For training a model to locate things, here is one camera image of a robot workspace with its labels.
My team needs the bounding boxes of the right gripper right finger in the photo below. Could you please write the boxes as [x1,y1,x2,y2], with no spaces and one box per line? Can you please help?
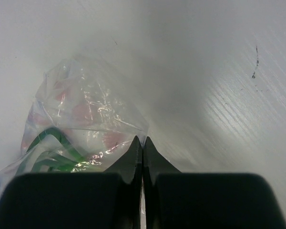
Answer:
[142,137,181,229]

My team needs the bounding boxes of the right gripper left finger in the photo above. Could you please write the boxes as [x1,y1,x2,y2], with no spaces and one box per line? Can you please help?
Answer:
[105,136,143,229]

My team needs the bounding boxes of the clear zip top bag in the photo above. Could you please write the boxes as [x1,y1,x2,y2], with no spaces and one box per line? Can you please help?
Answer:
[0,56,149,197]

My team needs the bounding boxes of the green toy scallion strands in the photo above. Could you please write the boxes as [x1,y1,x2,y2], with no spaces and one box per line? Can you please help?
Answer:
[15,127,103,176]

